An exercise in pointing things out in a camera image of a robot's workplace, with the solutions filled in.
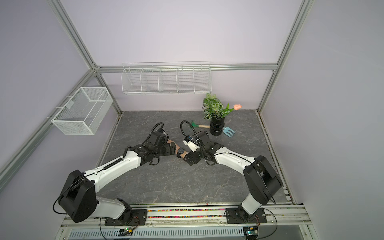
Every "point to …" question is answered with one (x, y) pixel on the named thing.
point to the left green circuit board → (125, 232)
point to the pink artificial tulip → (237, 107)
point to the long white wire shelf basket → (166, 78)
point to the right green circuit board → (250, 232)
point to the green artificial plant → (212, 108)
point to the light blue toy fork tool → (228, 131)
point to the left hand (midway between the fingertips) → (170, 148)
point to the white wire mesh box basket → (81, 114)
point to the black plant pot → (216, 126)
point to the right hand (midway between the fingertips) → (189, 153)
